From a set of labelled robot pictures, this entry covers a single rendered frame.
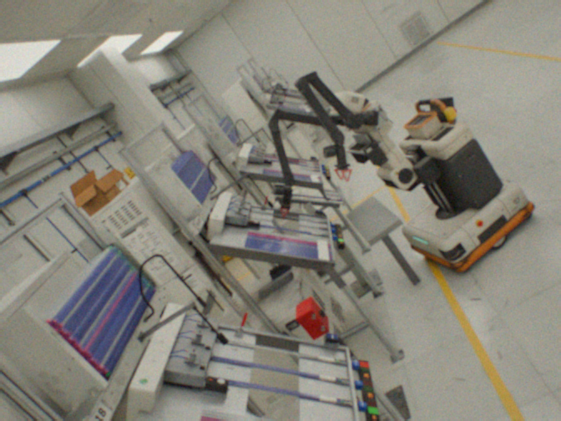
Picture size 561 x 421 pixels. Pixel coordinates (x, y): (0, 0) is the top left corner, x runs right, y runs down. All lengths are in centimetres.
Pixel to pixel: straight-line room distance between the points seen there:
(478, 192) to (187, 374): 221
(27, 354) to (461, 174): 253
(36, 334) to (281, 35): 946
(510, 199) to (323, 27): 769
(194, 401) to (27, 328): 58
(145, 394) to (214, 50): 946
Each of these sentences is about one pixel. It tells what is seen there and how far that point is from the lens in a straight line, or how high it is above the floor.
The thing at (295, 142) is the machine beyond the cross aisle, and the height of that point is 48.
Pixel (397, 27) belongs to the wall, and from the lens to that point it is 1071.
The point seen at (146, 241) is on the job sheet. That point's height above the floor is 143.
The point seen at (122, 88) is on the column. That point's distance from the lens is 618.
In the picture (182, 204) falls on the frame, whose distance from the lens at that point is 279.
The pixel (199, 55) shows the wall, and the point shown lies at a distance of 1075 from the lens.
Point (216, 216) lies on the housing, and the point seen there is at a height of 127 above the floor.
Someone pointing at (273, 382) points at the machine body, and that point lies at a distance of 321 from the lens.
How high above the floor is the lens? 186
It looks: 16 degrees down
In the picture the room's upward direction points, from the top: 37 degrees counter-clockwise
